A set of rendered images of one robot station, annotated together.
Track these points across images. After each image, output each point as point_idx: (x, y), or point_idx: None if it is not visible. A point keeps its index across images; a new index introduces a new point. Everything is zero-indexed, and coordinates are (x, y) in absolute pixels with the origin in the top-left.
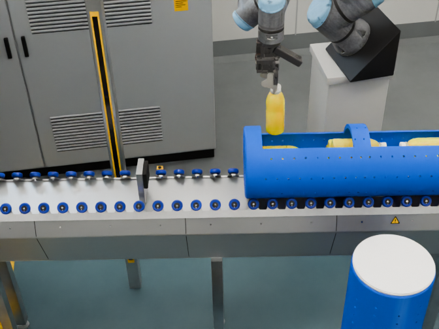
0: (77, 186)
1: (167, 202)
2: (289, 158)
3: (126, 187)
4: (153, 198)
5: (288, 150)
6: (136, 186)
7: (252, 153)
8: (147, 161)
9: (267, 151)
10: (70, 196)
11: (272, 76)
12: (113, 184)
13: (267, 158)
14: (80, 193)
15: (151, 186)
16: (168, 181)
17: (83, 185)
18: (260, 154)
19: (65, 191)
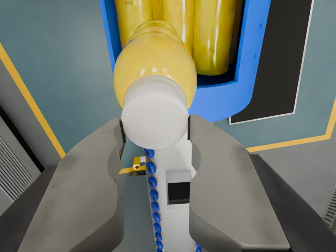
0: (165, 216)
1: (189, 152)
2: (264, 5)
3: (165, 186)
4: (182, 164)
5: (253, 9)
6: (164, 179)
7: (241, 100)
8: (171, 200)
9: (245, 68)
10: (178, 218)
11: (115, 174)
12: (161, 195)
13: (253, 65)
14: (174, 214)
15: (164, 168)
16: (156, 155)
17: (164, 213)
18: (245, 84)
19: (172, 222)
